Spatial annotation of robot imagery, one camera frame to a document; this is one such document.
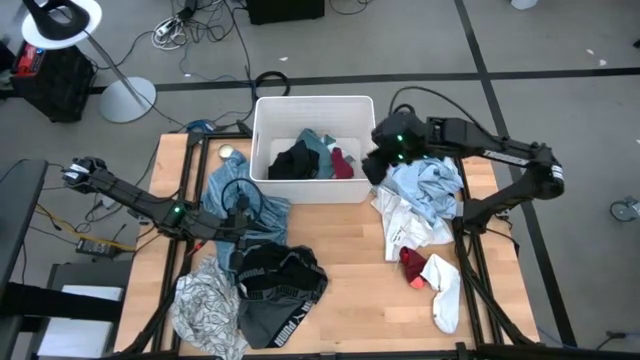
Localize red box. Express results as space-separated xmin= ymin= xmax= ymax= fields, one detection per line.
xmin=13 ymin=42 xmax=46 ymax=76

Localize teal dotted garment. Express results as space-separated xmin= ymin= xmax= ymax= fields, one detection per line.
xmin=294 ymin=128 xmax=337 ymax=180

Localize black desk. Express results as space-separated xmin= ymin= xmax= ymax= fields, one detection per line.
xmin=0 ymin=158 xmax=49 ymax=301

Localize yellow cable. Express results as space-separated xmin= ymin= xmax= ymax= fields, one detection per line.
xmin=34 ymin=202 xmax=136 ymax=251

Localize black crate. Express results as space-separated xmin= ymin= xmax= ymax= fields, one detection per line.
xmin=10 ymin=44 xmax=96 ymax=124

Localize grey cabinet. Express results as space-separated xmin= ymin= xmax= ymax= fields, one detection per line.
xmin=37 ymin=262 xmax=132 ymax=360

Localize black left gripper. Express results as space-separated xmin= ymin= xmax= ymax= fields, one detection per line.
xmin=219 ymin=209 xmax=261 ymax=274

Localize black box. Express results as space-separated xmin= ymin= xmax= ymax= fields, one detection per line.
xmin=245 ymin=0 xmax=326 ymax=26

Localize white perforated plastic basket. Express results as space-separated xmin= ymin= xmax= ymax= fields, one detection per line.
xmin=248 ymin=94 xmax=377 ymax=205

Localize black Puma briefs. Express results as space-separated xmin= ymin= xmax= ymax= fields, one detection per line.
xmin=234 ymin=243 xmax=330 ymax=304

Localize black looped cable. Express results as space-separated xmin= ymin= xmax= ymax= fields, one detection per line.
xmin=221 ymin=177 xmax=265 ymax=221

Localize white power strip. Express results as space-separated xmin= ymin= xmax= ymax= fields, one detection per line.
xmin=155 ymin=18 xmax=177 ymax=39

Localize white floor lamp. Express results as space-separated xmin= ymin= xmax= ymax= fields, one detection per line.
xmin=20 ymin=0 xmax=158 ymax=125

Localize black power adapter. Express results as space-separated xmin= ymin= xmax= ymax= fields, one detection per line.
xmin=75 ymin=237 xmax=119 ymax=260

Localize grey Puma briefs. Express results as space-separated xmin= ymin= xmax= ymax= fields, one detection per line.
xmin=237 ymin=294 xmax=315 ymax=350

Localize white sock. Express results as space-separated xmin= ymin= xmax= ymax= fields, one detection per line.
xmin=419 ymin=253 xmax=462 ymax=335

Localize dark red sock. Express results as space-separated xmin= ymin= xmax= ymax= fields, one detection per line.
xmin=329 ymin=146 xmax=355 ymax=180

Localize red sock with pink toe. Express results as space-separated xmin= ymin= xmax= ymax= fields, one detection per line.
xmin=398 ymin=246 xmax=429 ymax=290

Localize blue cable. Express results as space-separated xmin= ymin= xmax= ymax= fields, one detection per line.
xmin=187 ymin=118 xmax=216 ymax=134

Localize black coiled cable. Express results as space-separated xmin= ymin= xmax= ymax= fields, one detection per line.
xmin=253 ymin=70 xmax=291 ymax=99

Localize white shirt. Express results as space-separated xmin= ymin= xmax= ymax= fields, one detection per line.
xmin=369 ymin=185 xmax=456 ymax=262

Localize black garment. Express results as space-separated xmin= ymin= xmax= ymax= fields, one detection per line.
xmin=267 ymin=140 xmax=321 ymax=181

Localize black metal table frame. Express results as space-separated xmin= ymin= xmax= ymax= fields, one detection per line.
xmin=114 ymin=130 xmax=541 ymax=360

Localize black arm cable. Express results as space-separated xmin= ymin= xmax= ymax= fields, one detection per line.
xmin=388 ymin=85 xmax=506 ymax=146

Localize light blue shirt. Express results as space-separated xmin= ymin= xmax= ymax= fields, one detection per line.
xmin=378 ymin=156 xmax=465 ymax=226

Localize grey caster wheel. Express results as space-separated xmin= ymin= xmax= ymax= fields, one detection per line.
xmin=609 ymin=196 xmax=640 ymax=223

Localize white leaf-patterned garment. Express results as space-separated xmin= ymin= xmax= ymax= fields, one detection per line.
xmin=169 ymin=257 xmax=250 ymax=360

